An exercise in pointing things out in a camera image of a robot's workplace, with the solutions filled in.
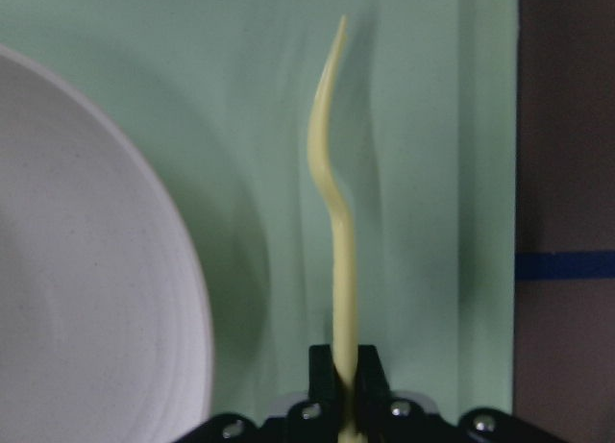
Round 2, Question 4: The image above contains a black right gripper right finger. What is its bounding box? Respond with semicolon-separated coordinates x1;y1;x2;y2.
356;345;429;443

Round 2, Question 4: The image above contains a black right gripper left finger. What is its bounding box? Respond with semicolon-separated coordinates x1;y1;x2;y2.
285;345;343;443

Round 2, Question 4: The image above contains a light green plastic tray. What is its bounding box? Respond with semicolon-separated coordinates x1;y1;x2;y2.
1;0;517;422

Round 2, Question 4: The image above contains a beige round plate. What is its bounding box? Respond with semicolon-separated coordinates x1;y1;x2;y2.
1;49;212;442

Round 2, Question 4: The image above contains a yellow plastic fork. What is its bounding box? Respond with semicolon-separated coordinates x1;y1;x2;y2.
307;16;361;442

